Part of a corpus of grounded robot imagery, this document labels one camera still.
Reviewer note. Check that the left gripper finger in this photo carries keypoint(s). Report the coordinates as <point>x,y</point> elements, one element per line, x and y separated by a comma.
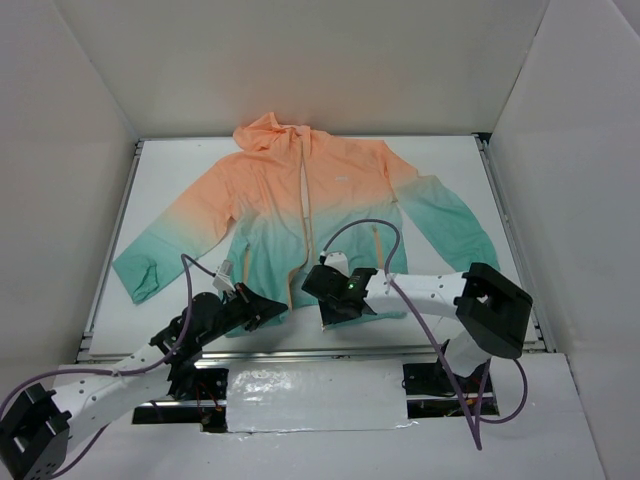
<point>262,310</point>
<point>250,298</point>

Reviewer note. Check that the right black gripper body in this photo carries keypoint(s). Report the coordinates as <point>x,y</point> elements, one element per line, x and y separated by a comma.
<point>316,282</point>

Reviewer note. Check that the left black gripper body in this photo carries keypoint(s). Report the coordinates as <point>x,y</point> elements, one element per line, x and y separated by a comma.
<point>245,306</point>

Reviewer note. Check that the orange and teal gradient jacket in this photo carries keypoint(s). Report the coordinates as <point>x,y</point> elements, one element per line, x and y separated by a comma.
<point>288,192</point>

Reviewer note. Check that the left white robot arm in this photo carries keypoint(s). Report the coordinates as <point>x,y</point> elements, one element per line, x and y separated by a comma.
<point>43,425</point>

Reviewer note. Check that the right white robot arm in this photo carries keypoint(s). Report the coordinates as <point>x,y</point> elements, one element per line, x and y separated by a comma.
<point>493,311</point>

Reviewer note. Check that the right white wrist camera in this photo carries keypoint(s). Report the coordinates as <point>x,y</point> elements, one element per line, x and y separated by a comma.
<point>336,260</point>

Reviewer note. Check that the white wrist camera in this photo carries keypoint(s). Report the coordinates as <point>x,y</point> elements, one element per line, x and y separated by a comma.
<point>336,260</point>
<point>222,278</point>

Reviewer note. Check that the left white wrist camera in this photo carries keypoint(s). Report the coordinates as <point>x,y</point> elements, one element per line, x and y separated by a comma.
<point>222,278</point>

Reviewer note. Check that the aluminium table frame rail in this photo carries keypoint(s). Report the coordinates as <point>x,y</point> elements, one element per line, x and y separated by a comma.
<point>163,168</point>

